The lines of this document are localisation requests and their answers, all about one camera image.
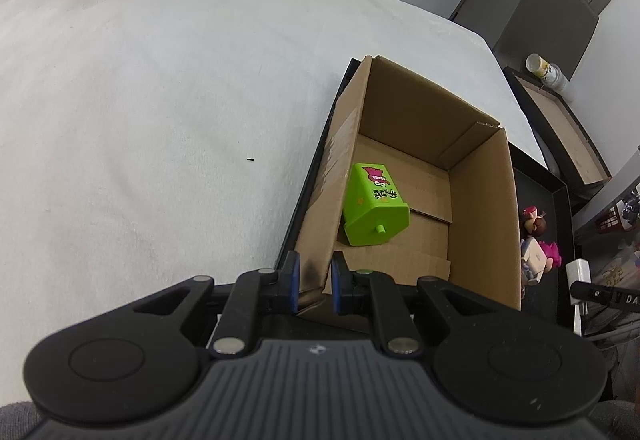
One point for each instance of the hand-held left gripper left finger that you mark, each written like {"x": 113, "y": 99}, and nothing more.
{"x": 294, "y": 287}

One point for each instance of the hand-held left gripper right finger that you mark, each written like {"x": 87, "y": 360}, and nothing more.
{"x": 338, "y": 287}

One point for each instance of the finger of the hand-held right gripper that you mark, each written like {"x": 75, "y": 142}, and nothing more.
{"x": 605, "y": 297}

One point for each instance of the white charger plug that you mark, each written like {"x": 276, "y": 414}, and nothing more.
{"x": 580, "y": 270}

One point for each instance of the magenta toy figure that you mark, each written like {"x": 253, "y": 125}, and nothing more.
{"x": 552, "y": 255}

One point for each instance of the white cube-shaped figurine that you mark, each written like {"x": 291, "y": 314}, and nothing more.
{"x": 532, "y": 260}

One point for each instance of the green toy trash bin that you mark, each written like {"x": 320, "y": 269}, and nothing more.
{"x": 372, "y": 210}

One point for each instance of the brown-haired doll figurine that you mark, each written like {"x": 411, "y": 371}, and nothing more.
{"x": 532, "y": 220}

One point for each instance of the brown cardboard box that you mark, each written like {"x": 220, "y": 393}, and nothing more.
{"x": 482, "y": 230}

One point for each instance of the brown tray with black rim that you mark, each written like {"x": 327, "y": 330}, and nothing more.
{"x": 575, "y": 139}

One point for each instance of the clear plastic bottle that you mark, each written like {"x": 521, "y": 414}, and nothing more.
{"x": 547, "y": 72}

